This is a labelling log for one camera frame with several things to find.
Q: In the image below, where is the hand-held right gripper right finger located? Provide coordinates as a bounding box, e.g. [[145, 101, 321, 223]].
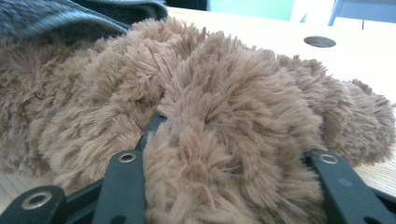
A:
[[303, 150, 396, 224]]

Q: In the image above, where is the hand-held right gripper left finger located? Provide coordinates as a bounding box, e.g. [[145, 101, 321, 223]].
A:
[[92, 111, 168, 224]]

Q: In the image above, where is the brown teddy bear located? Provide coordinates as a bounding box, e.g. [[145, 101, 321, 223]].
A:
[[0, 17, 396, 224]]

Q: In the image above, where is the grey knitted garment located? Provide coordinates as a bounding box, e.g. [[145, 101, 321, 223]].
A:
[[0, 0, 169, 43]]

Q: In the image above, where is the white metal frame desk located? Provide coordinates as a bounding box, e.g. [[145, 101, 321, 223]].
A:
[[300, 0, 396, 31]]

